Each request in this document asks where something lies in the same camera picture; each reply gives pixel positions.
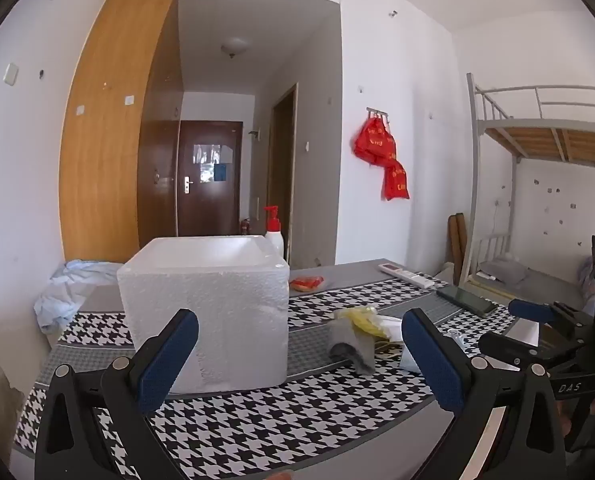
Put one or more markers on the wooden planks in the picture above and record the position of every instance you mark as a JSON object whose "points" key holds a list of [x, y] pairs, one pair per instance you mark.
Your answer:
{"points": [[458, 240]]}

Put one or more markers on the white paper notice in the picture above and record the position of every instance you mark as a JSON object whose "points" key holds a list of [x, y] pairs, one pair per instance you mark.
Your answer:
{"points": [[205, 152]]}

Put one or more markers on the wooden door frame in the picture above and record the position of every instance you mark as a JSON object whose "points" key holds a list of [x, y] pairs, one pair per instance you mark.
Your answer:
{"points": [[293, 185]]}

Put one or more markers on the white lotion pump bottle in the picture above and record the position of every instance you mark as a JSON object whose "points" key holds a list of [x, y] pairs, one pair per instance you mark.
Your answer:
{"points": [[275, 240]]}

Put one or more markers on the red snack packet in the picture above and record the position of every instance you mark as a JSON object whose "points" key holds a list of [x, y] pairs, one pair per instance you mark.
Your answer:
{"points": [[305, 284]]}

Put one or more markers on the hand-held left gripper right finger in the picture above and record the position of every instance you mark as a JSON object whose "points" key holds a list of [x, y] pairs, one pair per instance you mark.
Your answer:
{"points": [[432, 360]]}

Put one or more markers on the grey mattress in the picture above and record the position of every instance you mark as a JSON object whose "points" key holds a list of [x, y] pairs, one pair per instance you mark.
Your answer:
{"points": [[547, 287]]}

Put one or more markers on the white wall switch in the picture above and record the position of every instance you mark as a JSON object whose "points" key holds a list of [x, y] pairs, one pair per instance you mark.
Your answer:
{"points": [[11, 74]]}

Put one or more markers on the light blue cloth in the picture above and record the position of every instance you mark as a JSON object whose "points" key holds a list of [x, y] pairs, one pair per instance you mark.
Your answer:
{"points": [[72, 285]]}

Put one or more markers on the red plastic bag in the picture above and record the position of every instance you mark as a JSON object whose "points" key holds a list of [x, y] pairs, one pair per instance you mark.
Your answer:
{"points": [[396, 182], [375, 140]]}

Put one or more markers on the small wall fixture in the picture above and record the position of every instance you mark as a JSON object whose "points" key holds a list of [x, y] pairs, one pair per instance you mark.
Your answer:
{"points": [[255, 134]]}

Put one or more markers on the metal bunk bed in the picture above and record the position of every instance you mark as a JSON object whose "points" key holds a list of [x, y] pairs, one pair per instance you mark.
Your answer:
{"points": [[552, 135]]}

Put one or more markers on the dark brown door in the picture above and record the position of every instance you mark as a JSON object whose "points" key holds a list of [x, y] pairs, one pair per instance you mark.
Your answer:
{"points": [[207, 205]]}

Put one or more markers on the patterned blanket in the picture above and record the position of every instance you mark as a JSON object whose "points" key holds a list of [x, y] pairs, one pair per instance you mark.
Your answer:
{"points": [[586, 275]]}

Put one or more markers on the houndstooth tablecloth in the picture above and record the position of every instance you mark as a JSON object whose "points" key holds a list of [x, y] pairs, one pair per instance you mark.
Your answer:
{"points": [[277, 410]]}

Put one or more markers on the grey pillow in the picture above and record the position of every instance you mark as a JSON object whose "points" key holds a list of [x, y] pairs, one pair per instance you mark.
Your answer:
{"points": [[502, 270]]}

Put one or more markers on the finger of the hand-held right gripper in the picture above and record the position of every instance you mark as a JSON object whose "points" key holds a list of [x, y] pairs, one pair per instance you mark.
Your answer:
{"points": [[530, 309], [507, 347]]}

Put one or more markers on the blue paper notice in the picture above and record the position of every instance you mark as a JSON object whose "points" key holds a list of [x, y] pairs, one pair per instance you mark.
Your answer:
{"points": [[220, 172]]}

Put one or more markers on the yellow foam net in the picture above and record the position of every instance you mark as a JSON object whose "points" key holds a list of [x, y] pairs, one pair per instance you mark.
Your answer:
{"points": [[362, 320]]}

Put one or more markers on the white remote control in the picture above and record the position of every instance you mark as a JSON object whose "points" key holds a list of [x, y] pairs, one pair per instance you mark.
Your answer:
{"points": [[407, 275]]}

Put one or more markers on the wooden wardrobe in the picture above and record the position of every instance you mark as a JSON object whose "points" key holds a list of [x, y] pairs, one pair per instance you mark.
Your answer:
{"points": [[107, 160]]}

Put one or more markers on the metal wall hook rack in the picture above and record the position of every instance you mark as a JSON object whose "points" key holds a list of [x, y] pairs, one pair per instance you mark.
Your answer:
{"points": [[377, 111]]}

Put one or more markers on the black smartphone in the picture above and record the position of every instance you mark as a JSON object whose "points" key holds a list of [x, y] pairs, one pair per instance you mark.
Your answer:
{"points": [[465, 300]]}

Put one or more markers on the ceiling lamp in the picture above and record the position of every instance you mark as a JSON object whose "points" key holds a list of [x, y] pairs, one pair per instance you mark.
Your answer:
{"points": [[235, 47]]}

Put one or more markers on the white foam box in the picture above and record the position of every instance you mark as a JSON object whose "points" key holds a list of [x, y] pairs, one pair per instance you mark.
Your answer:
{"points": [[217, 320]]}

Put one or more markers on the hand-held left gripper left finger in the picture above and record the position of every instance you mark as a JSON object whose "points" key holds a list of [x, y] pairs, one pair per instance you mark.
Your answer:
{"points": [[170, 360]]}

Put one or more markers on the red fire extinguisher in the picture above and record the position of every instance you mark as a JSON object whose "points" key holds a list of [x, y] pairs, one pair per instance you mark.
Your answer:
{"points": [[246, 227]]}

